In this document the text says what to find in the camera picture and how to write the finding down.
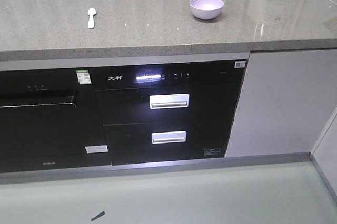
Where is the grey cabinet door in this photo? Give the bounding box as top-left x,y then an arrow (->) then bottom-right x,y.
226,50 -> 336,157

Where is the black disinfection drawer cabinet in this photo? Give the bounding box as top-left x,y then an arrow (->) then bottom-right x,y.
90,59 -> 246,165

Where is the mint green plastic spoon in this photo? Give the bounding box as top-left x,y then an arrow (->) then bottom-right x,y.
87,8 -> 96,29

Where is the black built-in dishwasher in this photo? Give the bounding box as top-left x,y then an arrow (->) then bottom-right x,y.
1,68 -> 111,173

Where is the purple plastic bowl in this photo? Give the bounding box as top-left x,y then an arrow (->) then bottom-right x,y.
189,0 -> 224,20

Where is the small black floor strip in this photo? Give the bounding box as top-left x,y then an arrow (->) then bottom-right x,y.
91,211 -> 105,221

